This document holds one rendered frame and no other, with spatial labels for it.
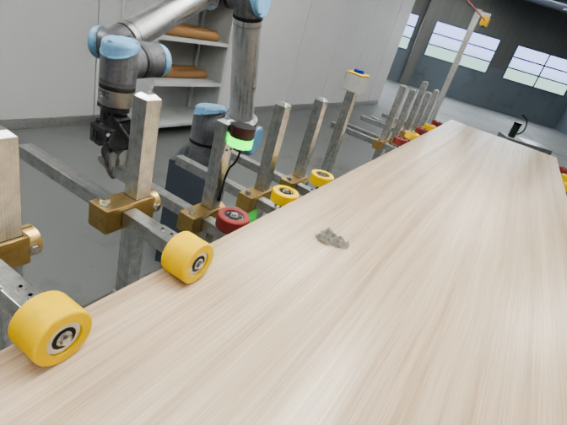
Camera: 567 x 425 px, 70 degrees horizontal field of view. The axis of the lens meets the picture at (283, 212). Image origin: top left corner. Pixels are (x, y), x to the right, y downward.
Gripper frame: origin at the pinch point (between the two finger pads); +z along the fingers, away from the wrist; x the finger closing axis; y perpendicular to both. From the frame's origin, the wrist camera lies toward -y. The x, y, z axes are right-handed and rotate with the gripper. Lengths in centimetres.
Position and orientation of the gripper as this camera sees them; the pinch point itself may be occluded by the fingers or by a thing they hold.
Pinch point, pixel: (115, 175)
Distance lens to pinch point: 126.2
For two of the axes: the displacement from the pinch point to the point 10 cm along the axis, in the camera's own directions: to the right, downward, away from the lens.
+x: -5.1, 2.7, -8.1
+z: -2.6, 8.5, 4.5
